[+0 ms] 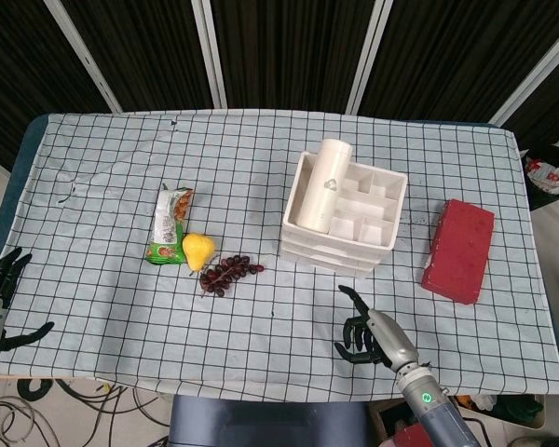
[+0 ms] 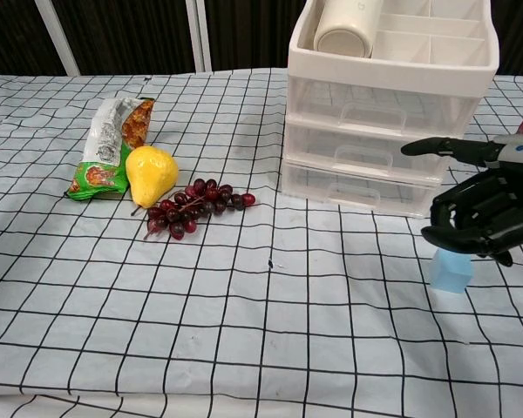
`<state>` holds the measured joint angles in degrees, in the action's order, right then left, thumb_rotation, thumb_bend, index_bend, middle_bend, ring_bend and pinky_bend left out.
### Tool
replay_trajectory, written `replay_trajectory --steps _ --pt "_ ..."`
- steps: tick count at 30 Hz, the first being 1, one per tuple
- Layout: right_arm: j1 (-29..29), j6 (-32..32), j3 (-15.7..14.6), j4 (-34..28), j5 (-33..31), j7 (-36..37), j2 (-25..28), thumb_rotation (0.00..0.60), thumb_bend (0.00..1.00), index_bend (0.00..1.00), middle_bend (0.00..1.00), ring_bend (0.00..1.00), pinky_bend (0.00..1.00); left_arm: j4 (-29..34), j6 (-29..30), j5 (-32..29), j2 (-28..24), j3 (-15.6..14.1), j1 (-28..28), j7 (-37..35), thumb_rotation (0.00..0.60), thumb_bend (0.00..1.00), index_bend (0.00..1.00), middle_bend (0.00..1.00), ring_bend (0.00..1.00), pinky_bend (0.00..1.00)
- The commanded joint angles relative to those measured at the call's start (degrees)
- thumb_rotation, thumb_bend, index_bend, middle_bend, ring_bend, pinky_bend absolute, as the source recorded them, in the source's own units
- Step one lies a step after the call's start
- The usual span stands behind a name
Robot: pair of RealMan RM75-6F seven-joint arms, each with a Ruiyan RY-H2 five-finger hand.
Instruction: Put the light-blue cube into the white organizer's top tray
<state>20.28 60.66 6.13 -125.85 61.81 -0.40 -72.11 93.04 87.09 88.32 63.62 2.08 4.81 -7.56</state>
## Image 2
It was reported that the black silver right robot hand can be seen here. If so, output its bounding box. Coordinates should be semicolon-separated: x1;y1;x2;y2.
400;134;523;267

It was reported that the light blue cube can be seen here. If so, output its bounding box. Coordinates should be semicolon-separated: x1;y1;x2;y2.
429;248;472;293

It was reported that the clear drawer with handle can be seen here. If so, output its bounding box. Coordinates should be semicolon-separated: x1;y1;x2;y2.
283;118;463;173
287;74;489;131
281;161;445;218

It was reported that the white cylindrical bottle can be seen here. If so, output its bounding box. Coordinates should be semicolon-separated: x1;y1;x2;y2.
312;0;387;58

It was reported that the white black checkered tablecloth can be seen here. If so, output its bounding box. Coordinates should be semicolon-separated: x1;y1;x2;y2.
0;67;523;418

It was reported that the red grape bunch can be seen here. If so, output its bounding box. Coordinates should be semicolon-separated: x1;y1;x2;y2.
142;178;257;241

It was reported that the yellow pear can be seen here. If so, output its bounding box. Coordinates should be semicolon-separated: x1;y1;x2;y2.
125;145;180;217

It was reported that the green snack packet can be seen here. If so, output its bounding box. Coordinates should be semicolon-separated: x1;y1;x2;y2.
65;96;156;202

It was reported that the black pleated curtain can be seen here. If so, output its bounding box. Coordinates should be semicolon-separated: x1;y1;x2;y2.
0;0;523;78

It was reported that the white divided storage tray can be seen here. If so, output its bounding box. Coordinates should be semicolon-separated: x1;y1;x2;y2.
281;0;501;219

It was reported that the white partition post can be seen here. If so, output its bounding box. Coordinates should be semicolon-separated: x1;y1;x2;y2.
37;0;80;75
185;0;214;73

